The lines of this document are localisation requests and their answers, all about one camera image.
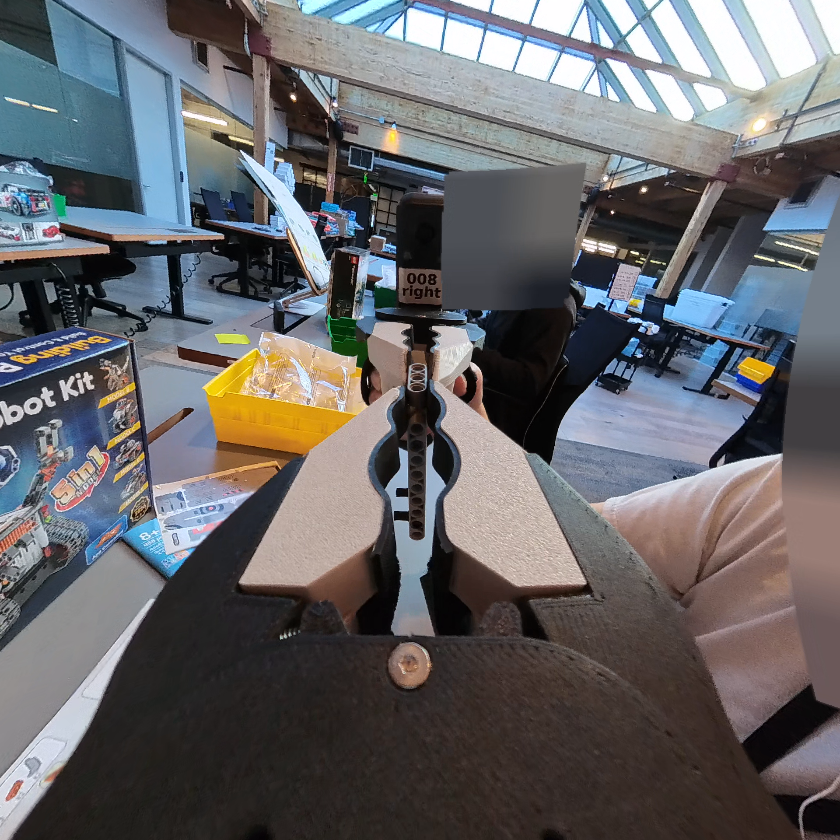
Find tilted white board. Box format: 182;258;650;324
238;150;332;329

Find black strap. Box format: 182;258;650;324
743;688;823;773

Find wooden top office desk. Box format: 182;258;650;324
0;236;111;336
205;220;293;303
59;206;225;326
630;308;772;398

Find grey desk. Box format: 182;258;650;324
0;328;368;775
177;305;336;370

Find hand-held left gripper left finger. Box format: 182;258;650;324
238;386;401;634

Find black office chair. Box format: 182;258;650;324
525;305;641;463
77;258;149;330

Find grey instruction booklet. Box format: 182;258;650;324
152;461;283;555

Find blue robot kit box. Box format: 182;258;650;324
0;326;155;647

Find blue booklet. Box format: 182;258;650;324
121;518;198;578

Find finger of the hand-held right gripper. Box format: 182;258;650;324
425;325;476;387
366;322;414;396

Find yellow plastic tray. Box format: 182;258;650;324
202;348;368;455

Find person's right hand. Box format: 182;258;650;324
454;364;490;422

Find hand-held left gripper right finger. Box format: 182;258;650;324
430;382;588;634

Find clear plastic parts bags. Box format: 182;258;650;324
239;331;358;413

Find black upright box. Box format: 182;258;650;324
326;247;371;321

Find white printed sheet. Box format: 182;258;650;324
0;597;155;837

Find paper sign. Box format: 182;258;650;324
607;262;643;303

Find green plastic bins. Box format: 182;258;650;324
327;315;368;368

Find white cable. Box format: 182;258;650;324
796;784;840;836

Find toy car set box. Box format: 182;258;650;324
0;161;64;247

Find dark grey perforated building beam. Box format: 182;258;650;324
405;363;435;541

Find black rolling cart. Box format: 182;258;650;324
596;354;641;395

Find white storage bin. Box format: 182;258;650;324
669;287;736;329

